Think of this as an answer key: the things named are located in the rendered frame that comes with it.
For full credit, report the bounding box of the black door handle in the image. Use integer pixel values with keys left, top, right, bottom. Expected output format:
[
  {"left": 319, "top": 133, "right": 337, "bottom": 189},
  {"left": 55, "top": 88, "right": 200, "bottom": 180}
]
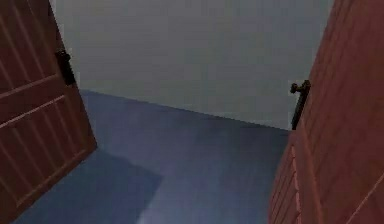
[
  {"left": 54, "top": 49, "right": 76, "bottom": 87},
  {"left": 289, "top": 79, "right": 312, "bottom": 131}
]

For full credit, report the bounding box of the reddish brown panelled room door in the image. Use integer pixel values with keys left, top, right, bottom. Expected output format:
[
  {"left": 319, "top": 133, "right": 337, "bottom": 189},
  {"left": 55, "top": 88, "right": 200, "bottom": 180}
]
[
  {"left": 0, "top": 0, "right": 98, "bottom": 224},
  {"left": 267, "top": 0, "right": 384, "bottom": 224}
]

